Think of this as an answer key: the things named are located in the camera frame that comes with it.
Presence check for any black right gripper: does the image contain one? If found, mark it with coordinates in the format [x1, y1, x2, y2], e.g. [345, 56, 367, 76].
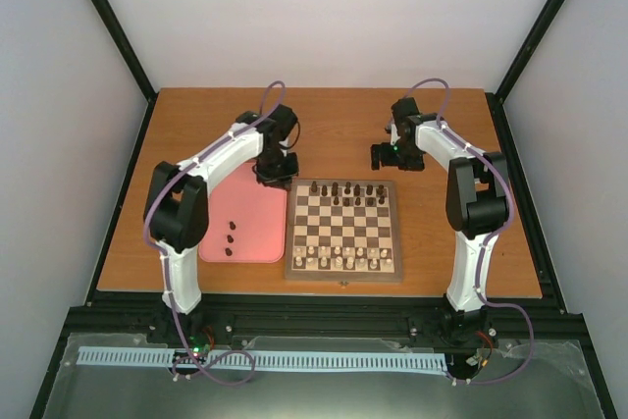
[370, 141, 423, 172]

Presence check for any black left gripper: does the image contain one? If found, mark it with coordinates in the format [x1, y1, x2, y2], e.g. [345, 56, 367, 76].
[256, 148, 298, 189]

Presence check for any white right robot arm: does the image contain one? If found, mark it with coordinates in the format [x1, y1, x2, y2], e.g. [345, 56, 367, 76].
[370, 97, 512, 313]

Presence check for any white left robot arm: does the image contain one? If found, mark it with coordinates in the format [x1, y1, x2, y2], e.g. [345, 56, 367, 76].
[142, 104, 300, 343]

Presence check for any wooden chess board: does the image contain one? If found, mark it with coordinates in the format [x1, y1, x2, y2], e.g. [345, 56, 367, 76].
[285, 179, 403, 284]

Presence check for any pink plastic tray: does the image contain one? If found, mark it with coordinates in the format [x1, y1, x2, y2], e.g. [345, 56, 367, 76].
[198, 162, 288, 264]

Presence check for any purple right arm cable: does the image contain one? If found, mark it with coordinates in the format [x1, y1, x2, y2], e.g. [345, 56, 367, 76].
[404, 77, 536, 386]

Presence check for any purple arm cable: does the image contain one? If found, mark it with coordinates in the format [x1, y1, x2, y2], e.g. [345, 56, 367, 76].
[141, 79, 288, 385]
[404, 77, 536, 386]

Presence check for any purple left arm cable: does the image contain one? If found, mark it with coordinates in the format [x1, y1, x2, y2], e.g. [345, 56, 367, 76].
[141, 79, 288, 385]

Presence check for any black aluminium frame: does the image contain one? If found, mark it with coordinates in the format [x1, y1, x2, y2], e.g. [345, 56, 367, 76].
[30, 0, 617, 418]

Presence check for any light blue cable duct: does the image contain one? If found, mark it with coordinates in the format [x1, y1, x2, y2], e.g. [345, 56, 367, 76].
[76, 346, 446, 375]

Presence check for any grey metal base plate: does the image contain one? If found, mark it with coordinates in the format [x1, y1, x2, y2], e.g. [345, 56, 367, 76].
[41, 335, 602, 418]

